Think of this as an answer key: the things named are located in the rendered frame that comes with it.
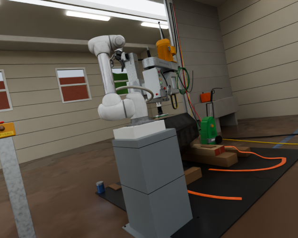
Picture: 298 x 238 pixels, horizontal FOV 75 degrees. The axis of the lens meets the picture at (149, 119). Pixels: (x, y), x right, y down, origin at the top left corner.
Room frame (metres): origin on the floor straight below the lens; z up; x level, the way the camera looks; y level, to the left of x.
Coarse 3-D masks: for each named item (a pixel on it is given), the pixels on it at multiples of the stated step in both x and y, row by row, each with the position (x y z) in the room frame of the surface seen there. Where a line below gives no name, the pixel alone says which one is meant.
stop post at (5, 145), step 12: (0, 132) 1.10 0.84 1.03; (12, 132) 1.13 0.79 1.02; (0, 144) 1.11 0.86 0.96; (12, 144) 1.14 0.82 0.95; (0, 156) 1.10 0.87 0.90; (12, 156) 1.13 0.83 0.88; (12, 168) 1.12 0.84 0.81; (12, 180) 1.12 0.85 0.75; (12, 192) 1.11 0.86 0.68; (24, 192) 1.14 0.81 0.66; (12, 204) 1.10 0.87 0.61; (24, 204) 1.13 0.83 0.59; (24, 216) 1.12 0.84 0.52; (24, 228) 1.12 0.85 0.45
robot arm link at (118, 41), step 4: (112, 36) 1.71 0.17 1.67; (116, 36) 1.69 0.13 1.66; (120, 36) 1.70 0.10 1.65; (112, 40) 1.71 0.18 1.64; (116, 40) 1.68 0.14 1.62; (120, 40) 1.69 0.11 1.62; (124, 40) 1.76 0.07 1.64; (112, 44) 1.72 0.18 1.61; (116, 44) 1.70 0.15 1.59; (120, 44) 1.70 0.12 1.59; (124, 44) 1.77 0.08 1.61; (112, 48) 1.74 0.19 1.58; (116, 48) 1.75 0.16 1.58
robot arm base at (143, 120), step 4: (148, 116) 1.62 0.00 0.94; (132, 120) 1.58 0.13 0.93; (136, 120) 1.56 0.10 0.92; (140, 120) 1.56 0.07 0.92; (144, 120) 1.57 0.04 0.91; (148, 120) 1.59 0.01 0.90; (152, 120) 1.61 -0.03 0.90; (132, 124) 1.58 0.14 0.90; (136, 124) 1.54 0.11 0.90; (140, 124) 1.52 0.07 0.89
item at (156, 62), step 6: (144, 60) 2.75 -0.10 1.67; (150, 60) 2.72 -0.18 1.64; (156, 60) 2.77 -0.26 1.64; (162, 60) 2.97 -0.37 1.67; (144, 66) 2.76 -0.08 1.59; (150, 66) 2.74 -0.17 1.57; (156, 66) 2.81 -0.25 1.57; (162, 66) 2.93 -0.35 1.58; (168, 66) 3.16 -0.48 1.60; (174, 66) 3.36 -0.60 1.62; (162, 72) 3.39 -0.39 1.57
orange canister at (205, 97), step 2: (202, 92) 5.69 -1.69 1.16; (200, 94) 5.74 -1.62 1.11; (202, 94) 5.67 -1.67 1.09; (204, 94) 5.63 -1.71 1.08; (206, 94) 5.67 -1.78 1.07; (208, 94) 5.73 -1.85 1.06; (202, 96) 5.67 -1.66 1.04; (204, 96) 5.63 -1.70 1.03; (206, 96) 5.66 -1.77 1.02; (208, 96) 5.72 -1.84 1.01; (202, 98) 5.68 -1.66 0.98; (204, 98) 5.63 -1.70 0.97; (206, 98) 5.65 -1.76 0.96; (208, 98) 5.71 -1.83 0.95; (202, 100) 5.69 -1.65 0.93; (204, 100) 5.64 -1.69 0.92; (206, 100) 5.64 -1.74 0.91; (208, 100) 5.70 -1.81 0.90; (214, 100) 5.83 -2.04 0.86; (202, 102) 5.73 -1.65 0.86
